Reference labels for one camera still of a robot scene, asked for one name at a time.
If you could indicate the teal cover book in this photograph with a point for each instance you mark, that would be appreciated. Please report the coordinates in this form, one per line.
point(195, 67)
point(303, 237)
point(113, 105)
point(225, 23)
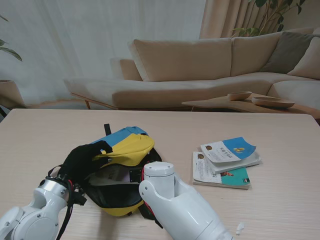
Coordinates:
point(232, 178)

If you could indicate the white paper scrap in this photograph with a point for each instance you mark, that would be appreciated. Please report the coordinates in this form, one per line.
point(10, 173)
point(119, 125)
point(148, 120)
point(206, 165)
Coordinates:
point(240, 228)

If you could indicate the small wooden bowl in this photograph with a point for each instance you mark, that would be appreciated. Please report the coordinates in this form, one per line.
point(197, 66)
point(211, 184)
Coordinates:
point(240, 95)

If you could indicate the tall green leafy plant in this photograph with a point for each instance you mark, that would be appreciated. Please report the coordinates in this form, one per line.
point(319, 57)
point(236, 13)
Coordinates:
point(246, 31)

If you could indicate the wooden coffee table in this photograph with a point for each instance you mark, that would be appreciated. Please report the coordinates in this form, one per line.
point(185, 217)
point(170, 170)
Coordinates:
point(212, 103)

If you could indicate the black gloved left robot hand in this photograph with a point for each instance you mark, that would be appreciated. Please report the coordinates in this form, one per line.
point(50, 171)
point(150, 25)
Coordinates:
point(80, 162)

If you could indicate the large shallow wooden bowl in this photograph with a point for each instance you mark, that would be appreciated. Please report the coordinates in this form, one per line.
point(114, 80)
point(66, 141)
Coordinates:
point(272, 102)

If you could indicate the beige sofa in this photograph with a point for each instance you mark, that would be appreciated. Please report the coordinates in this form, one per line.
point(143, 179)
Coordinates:
point(175, 62)

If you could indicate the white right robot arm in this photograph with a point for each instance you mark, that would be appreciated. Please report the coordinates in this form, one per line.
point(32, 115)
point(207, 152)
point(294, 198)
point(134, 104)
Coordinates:
point(175, 200)

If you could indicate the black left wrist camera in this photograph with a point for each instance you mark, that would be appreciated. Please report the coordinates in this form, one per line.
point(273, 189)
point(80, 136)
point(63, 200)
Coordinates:
point(80, 199)

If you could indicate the brown plant pot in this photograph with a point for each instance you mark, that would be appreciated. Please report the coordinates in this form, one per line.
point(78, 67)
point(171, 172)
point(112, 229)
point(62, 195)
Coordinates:
point(10, 95)

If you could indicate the grey cushion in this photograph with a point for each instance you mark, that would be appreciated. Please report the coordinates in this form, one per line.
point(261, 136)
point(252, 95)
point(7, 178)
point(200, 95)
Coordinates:
point(287, 52)

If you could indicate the beige cushion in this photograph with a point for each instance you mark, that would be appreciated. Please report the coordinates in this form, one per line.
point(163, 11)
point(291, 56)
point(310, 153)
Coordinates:
point(308, 62)

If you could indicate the beige curtain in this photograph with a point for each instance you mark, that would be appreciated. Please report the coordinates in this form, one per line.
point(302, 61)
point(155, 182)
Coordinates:
point(220, 20)

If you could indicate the blue cover book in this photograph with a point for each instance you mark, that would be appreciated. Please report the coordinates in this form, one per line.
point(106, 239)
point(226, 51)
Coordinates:
point(235, 150)

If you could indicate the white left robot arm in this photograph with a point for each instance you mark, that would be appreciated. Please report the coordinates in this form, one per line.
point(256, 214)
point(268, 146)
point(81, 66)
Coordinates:
point(37, 212)

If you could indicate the dark green long-leaf plant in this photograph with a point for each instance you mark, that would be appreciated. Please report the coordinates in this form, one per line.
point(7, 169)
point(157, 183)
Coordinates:
point(12, 53)

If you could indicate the blue and yellow school bag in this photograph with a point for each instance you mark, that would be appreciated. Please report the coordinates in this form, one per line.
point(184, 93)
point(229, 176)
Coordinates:
point(130, 147)

